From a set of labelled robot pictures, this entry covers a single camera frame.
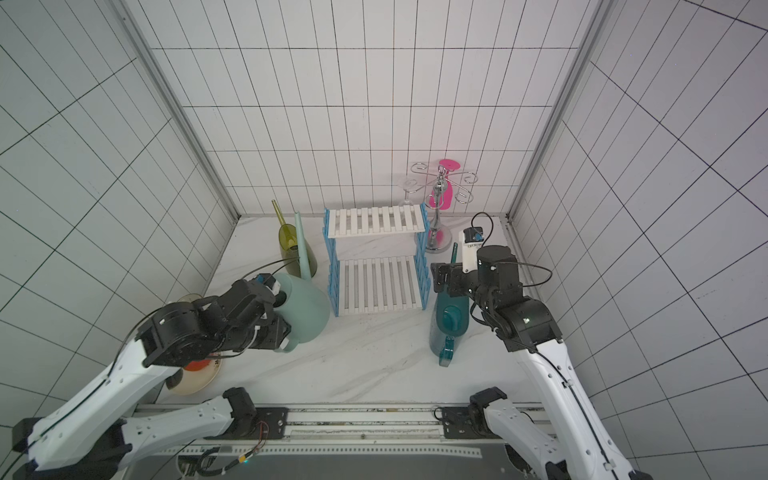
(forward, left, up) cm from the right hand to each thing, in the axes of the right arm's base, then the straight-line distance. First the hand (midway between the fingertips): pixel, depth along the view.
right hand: (438, 263), depth 69 cm
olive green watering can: (+19, +48, -20) cm, 55 cm away
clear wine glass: (+30, +7, -2) cm, 31 cm away
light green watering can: (-10, +31, -7) cm, 33 cm away
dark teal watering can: (-1, -6, -27) cm, 28 cm away
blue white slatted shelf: (+20, +18, -27) cm, 38 cm away
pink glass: (+43, -6, -4) cm, 44 cm away
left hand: (-18, +36, -6) cm, 41 cm away
